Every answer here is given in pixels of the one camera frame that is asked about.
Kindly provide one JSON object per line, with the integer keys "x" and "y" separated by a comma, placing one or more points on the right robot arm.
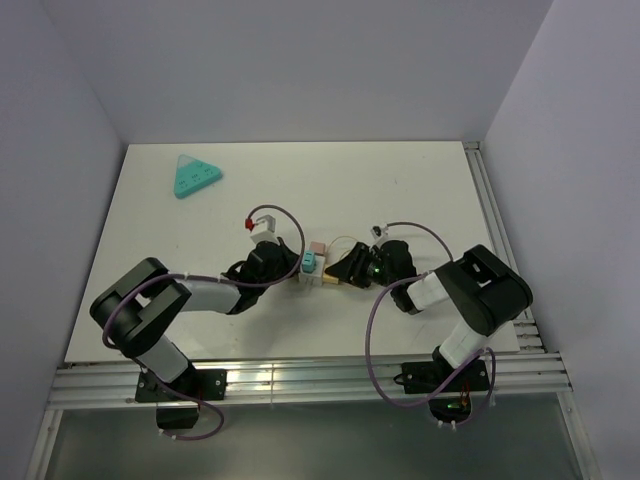
{"x": 478, "y": 291}

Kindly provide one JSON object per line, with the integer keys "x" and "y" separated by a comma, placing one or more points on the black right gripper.
{"x": 350, "y": 267}

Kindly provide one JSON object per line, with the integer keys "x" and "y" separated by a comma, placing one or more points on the white cube socket adapter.
{"x": 316, "y": 277}

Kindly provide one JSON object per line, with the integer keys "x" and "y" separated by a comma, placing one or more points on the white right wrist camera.
{"x": 380, "y": 235}

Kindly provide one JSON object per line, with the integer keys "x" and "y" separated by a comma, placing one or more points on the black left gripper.
{"x": 290, "y": 257}

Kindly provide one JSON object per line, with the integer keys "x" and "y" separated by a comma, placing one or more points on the teal triangular sheet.
{"x": 192, "y": 175}

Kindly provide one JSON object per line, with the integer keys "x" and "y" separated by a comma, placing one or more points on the aluminium table frame rail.
{"x": 529, "y": 372}

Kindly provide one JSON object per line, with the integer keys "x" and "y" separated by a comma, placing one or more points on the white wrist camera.
{"x": 262, "y": 229}
{"x": 380, "y": 235}

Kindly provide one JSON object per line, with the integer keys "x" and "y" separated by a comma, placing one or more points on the brown cube charger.
{"x": 318, "y": 248}

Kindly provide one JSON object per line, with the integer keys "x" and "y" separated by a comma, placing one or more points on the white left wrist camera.
{"x": 262, "y": 229}

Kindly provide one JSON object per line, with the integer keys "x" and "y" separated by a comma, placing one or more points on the yellow charger with cable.
{"x": 329, "y": 279}

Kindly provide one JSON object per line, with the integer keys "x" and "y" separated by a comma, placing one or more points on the teal USB charger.
{"x": 309, "y": 262}

